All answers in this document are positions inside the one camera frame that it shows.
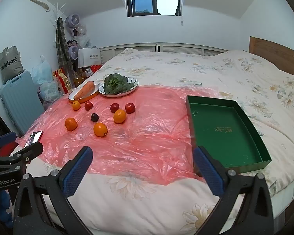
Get smartphone with red case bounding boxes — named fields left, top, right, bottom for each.
left=23, top=130, right=44, bottom=148

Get green leafy vegetable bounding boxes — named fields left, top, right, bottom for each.
left=103, top=73, right=135, bottom=95

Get crumpled clear plastic bags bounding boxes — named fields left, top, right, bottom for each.
left=78, top=24, right=92, bottom=48

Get pink plastic sheet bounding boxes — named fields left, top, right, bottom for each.
left=16, top=84, right=220, bottom=186

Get light blue suitcase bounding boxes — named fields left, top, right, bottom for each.
left=0, top=70, right=44, bottom=135

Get grey fabric bag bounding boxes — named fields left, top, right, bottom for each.
left=0, top=46, right=24, bottom=84

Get white paper bag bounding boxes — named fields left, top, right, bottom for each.
left=78, top=46, right=101, bottom=68

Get white louvered cover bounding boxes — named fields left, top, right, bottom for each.
left=99, top=43, right=229, bottom=65

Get person's blue white clothing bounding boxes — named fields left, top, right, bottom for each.
left=0, top=190, right=15, bottom=228

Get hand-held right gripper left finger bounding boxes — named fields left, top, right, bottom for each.
left=12, top=146, right=93, bottom=235

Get green tray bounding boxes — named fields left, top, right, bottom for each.
left=185, top=95, right=271, bottom=175

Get red yellow snack packets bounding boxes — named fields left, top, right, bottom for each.
left=53, top=68, right=73, bottom=95

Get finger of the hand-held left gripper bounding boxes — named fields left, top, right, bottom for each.
left=5, top=142, right=44, bottom=165
left=0, top=131, right=17, bottom=152

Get plaid scarf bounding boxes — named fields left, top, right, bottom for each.
left=56, top=17, right=74, bottom=79

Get clear plastic bag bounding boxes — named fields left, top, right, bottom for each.
left=38, top=81, right=62, bottom=102

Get orange rimmed white plate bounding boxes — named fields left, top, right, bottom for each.
left=68, top=84, right=100, bottom=103

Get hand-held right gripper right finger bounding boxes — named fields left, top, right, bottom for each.
left=193, top=146, right=275, bottom=235

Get blue plastic bag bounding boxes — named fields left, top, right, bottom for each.
left=31, top=55, right=53, bottom=85

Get wooden headboard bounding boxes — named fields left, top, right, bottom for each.
left=249, top=36, right=294, bottom=84

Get purple clip fan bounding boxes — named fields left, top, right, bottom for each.
left=65, top=14, right=80, bottom=36
left=67, top=45, right=79, bottom=60

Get carrot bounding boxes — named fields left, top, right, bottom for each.
left=73, top=81, right=95, bottom=100

